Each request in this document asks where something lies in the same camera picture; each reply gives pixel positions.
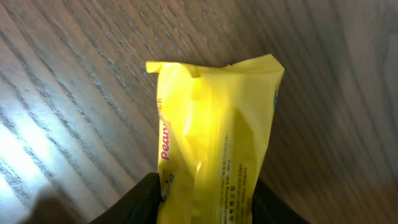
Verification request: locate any yellow peanut snack packet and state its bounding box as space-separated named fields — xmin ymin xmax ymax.
xmin=146 ymin=54 xmax=284 ymax=223

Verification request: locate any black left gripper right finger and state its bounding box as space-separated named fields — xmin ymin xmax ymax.
xmin=252 ymin=179 xmax=309 ymax=224

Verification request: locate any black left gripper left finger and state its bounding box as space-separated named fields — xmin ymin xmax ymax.
xmin=90 ymin=172 xmax=161 ymax=224

